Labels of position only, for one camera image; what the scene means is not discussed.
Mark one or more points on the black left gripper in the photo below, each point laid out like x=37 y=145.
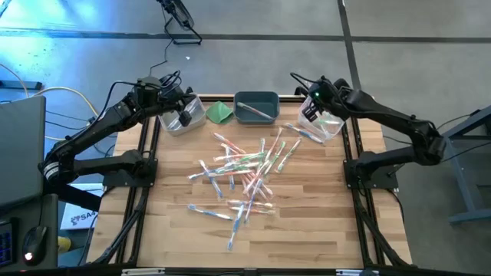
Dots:
x=170 y=97

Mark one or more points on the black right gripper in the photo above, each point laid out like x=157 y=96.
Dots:
x=330 y=96

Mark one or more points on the green toothbrush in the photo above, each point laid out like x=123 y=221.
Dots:
x=245 y=167
x=245 y=156
x=275 y=158
x=262 y=145
x=328 y=122
x=288 y=155

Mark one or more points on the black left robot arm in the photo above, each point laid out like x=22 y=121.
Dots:
x=99 y=120

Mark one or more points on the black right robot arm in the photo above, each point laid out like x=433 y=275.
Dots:
x=383 y=113

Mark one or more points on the black table clamp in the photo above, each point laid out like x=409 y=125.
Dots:
x=299 y=92

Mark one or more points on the clear plastic bin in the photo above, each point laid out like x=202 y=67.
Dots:
x=330 y=132

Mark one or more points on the white plastic bin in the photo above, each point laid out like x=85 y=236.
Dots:
x=199 y=122

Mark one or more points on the green cloth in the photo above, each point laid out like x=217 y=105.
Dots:
x=219 y=113

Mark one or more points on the dark grey-green plastic bin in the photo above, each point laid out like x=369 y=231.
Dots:
x=249 y=117

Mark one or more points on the black floor fan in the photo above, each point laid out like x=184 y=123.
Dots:
x=178 y=13

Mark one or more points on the white printed cardboard box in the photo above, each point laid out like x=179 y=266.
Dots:
x=82 y=220

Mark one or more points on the black floor bar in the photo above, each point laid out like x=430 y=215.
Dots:
x=19 y=85

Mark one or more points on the grey laptop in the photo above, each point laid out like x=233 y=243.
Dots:
x=21 y=153

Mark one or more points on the dark grey desk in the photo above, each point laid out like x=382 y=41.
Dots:
x=46 y=211

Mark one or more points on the silver aluminium extrusion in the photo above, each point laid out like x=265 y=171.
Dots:
x=353 y=272
x=142 y=271

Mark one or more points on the yellow object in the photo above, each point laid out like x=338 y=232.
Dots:
x=64 y=244

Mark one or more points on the black computer mouse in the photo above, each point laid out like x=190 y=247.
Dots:
x=34 y=245

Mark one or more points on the black keyboard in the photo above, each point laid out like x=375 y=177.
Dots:
x=5 y=245

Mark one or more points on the black diagonal frame strut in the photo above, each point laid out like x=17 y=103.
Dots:
x=73 y=193

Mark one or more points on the blue-grey desk frame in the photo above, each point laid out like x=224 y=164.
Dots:
x=464 y=191

